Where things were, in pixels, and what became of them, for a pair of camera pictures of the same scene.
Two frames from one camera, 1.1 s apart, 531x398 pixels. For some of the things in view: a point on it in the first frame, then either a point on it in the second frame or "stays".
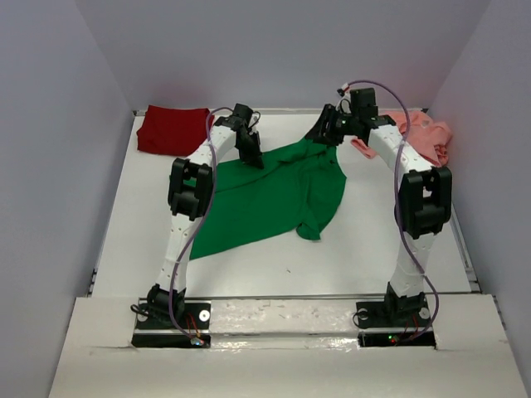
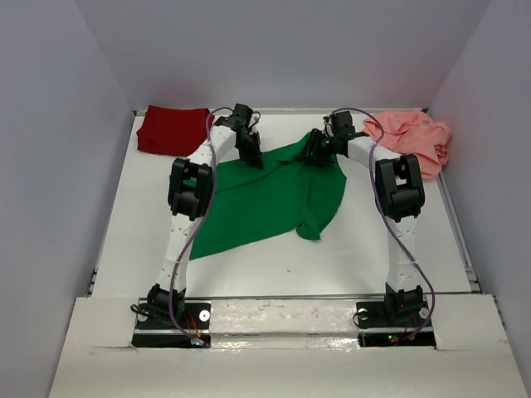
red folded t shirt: (173, 130) stays
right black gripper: (322, 133) to (310, 148)
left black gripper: (253, 157) stays
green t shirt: (250, 204) stays
